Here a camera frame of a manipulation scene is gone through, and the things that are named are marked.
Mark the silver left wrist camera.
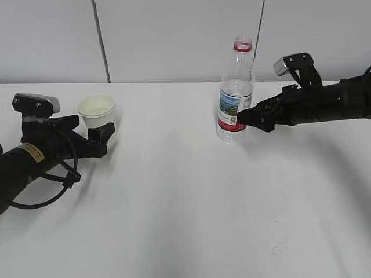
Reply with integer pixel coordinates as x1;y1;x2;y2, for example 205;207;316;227
12;93;60;118

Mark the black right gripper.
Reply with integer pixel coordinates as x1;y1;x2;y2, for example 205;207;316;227
237;85;301;133

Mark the white paper cup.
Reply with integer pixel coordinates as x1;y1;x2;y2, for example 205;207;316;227
78;94;117;141

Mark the clear water bottle red label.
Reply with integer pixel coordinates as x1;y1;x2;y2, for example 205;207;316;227
216;36;255;142

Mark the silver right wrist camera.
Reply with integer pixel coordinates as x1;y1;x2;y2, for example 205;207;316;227
272;52;314;76

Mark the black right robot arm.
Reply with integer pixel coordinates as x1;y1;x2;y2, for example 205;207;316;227
237;68;370;132

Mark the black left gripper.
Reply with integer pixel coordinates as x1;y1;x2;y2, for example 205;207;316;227
21;115;115;159

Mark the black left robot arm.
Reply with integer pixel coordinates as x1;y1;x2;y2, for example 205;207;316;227
1;115;115;213

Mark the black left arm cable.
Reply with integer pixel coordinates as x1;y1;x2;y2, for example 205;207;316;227
0;124;82;209

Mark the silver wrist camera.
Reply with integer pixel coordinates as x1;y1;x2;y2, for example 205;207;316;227
12;93;60;118
272;52;314;76

